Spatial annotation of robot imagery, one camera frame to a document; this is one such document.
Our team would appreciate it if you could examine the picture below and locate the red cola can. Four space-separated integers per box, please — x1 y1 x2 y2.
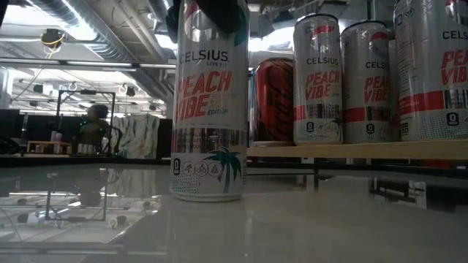
249 57 295 148

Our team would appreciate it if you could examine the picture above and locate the small wooden background shelf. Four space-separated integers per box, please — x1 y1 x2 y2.
26 140 74 155

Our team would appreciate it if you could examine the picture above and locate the long ceiling light bar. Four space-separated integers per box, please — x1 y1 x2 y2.
0 57 176 70

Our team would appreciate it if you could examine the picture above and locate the white patterned hanging cloth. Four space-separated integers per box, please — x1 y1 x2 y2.
113 115 161 160

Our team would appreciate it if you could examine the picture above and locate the black ceiling-hung device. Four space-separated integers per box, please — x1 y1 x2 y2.
39 28 67 49

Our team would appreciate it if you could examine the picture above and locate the person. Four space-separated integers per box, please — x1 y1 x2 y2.
72 104 124 157

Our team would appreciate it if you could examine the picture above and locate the silver ventilation duct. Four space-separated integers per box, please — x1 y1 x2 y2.
21 0 173 102

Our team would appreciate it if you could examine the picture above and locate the black metal frame stand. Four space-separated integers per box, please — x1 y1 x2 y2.
56 90 117 158

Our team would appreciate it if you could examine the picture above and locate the wooden shelf with black frame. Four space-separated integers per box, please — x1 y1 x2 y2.
246 138 468 176

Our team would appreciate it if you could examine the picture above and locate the silver frame bracket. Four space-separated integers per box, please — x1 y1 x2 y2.
408 180 428 210

